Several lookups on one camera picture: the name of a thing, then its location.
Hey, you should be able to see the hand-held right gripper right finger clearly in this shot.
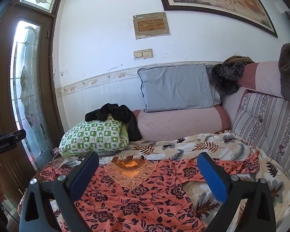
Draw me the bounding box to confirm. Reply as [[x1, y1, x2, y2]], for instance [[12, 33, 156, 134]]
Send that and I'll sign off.
[[197, 152, 273, 232]]

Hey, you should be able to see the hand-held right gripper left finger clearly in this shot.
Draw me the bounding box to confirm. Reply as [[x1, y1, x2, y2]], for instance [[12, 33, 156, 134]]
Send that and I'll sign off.
[[19, 152, 100, 232]]

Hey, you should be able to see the orange floral shirt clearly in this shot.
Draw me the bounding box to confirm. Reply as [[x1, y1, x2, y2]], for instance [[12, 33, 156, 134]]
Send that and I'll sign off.
[[40, 153, 260, 232]]

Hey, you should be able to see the leaf print blanket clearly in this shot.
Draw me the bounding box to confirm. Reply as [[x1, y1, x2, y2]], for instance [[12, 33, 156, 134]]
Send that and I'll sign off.
[[53, 130, 290, 232]]

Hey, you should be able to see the green checked pillow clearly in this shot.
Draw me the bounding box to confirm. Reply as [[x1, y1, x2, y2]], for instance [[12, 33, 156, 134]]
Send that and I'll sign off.
[[59, 113, 130, 157]]

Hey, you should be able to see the pink bolster cushion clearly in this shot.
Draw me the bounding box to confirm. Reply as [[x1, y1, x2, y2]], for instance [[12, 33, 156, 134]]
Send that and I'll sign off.
[[133, 105, 231, 142]]

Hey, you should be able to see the brown wooden glass door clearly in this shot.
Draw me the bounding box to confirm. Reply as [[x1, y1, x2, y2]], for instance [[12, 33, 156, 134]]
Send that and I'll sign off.
[[0, 0, 64, 223]]

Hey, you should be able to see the black garment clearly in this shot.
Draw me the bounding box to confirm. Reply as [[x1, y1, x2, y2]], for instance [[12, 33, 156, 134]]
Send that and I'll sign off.
[[84, 103, 142, 141]]

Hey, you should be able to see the striped floral cushion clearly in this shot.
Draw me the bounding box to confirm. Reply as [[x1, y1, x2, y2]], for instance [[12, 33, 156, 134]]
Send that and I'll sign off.
[[232, 92, 290, 174]]

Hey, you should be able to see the grey pillow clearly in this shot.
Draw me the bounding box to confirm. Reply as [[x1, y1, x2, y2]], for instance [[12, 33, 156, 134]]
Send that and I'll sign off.
[[137, 64, 222, 113]]

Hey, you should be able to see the dark furry garment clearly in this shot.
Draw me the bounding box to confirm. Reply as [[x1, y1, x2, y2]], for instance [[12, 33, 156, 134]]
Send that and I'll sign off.
[[211, 62, 244, 95]]

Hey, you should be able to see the brown cloth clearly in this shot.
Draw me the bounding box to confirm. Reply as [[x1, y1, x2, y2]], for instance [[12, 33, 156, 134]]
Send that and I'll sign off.
[[223, 55, 255, 66]]

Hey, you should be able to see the wall plaque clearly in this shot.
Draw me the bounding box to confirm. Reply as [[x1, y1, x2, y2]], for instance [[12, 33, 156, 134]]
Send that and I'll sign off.
[[133, 12, 171, 40]]

